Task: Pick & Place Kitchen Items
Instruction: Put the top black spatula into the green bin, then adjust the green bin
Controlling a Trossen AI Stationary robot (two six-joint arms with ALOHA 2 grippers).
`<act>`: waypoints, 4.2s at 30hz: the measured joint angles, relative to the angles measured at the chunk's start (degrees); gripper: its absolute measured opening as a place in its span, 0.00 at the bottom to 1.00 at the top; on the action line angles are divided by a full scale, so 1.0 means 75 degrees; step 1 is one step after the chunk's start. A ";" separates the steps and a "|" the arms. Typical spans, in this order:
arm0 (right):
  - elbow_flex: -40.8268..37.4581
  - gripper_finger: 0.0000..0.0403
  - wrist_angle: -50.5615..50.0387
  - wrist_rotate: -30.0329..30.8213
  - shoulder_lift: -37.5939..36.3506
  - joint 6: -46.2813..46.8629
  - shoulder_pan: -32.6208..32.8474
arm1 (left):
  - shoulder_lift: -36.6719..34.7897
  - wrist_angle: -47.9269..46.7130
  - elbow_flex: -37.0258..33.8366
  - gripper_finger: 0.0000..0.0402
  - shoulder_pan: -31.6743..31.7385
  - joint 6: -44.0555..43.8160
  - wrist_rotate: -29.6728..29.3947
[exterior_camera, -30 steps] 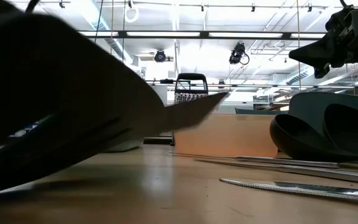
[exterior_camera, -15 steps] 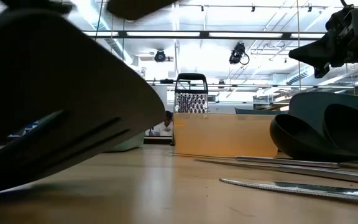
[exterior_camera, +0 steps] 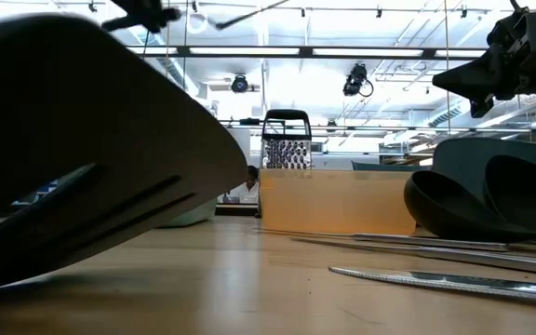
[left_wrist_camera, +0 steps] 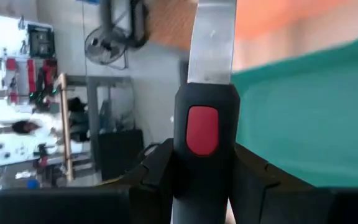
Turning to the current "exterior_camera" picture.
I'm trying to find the round black ceiling camera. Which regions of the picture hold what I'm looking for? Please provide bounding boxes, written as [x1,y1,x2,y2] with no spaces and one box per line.
[230,74,249,94]

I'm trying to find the black plastic ladle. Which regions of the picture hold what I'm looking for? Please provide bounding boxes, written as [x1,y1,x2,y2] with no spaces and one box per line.
[403,169,536,244]

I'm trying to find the white machine cabinet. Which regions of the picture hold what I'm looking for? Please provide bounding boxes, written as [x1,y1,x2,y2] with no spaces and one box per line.
[228,127,252,168]

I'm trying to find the white hanging ring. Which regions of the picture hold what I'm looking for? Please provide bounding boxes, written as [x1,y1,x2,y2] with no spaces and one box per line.
[186,8,209,35]

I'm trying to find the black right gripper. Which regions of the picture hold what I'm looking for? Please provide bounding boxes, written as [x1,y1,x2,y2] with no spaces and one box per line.
[432,0,536,119]

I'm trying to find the thin tan hanging cord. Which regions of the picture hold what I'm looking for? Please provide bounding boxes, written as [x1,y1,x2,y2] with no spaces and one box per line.
[164,0,171,71]

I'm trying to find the black hanging camera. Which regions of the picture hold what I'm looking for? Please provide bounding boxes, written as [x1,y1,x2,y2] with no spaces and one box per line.
[342,63,375,98]

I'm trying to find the black slotted spatula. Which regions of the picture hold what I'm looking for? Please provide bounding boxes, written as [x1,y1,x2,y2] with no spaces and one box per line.
[0,12,249,292]

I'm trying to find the black overhead frame bar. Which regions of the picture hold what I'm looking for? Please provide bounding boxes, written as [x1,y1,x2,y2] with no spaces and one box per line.
[126,45,490,60]

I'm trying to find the metal box grater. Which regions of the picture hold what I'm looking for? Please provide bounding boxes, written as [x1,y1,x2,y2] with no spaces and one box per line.
[257,109,314,218]

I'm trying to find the teal plastic handled bin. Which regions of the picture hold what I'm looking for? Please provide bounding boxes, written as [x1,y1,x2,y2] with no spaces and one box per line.
[158,197,219,229]
[351,137,536,202]

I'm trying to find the orange translucent plastic container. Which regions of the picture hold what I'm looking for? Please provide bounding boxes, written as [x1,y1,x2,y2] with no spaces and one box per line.
[258,167,417,236]

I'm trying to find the silver ceiling duct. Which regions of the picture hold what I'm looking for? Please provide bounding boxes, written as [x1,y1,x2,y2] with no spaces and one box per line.
[127,25,200,97]

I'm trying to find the silver serrated knife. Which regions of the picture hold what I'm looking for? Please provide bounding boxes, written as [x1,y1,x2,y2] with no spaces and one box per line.
[328,264,536,302]

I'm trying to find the thin dark hanging cord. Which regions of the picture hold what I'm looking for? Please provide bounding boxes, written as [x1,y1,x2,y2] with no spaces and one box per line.
[182,0,189,92]
[443,0,451,136]

